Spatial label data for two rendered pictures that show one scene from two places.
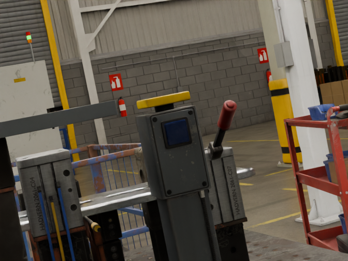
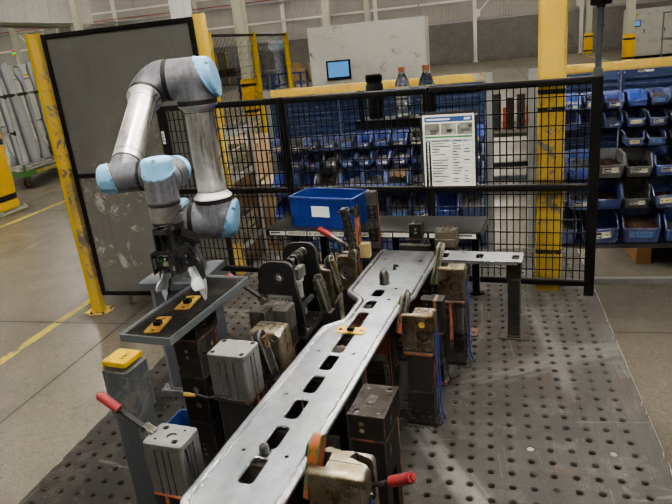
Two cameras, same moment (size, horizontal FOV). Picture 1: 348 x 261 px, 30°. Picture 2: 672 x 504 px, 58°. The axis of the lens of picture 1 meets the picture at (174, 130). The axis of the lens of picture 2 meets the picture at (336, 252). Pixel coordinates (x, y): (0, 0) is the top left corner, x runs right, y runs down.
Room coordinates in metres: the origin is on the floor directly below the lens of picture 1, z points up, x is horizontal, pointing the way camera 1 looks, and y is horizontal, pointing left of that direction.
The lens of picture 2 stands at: (1.94, -0.62, 1.73)
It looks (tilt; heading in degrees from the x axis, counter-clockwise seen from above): 19 degrees down; 127
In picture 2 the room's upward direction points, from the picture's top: 6 degrees counter-clockwise
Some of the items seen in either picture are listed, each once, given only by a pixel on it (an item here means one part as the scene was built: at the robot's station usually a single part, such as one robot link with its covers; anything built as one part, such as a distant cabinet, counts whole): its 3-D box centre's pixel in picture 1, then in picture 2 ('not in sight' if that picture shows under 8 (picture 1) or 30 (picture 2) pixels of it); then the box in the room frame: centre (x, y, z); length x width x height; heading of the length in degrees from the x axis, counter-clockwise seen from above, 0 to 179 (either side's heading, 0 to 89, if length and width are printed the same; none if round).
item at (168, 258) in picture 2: not in sight; (171, 247); (0.80, 0.24, 1.32); 0.09 x 0.08 x 0.12; 115
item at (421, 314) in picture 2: not in sight; (421, 367); (1.21, 0.67, 0.87); 0.12 x 0.09 x 0.35; 15
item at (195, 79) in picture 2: not in sight; (204, 151); (0.56, 0.60, 1.47); 0.15 x 0.12 x 0.55; 34
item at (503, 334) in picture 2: not in sight; (514, 298); (1.26, 1.27, 0.84); 0.11 x 0.06 x 0.29; 15
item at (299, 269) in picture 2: not in sight; (299, 327); (0.84, 0.61, 0.94); 0.18 x 0.13 x 0.49; 105
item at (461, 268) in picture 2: not in sight; (453, 314); (1.15, 1.02, 0.87); 0.12 x 0.09 x 0.35; 15
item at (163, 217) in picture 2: not in sight; (167, 213); (0.80, 0.24, 1.40); 0.08 x 0.08 x 0.05
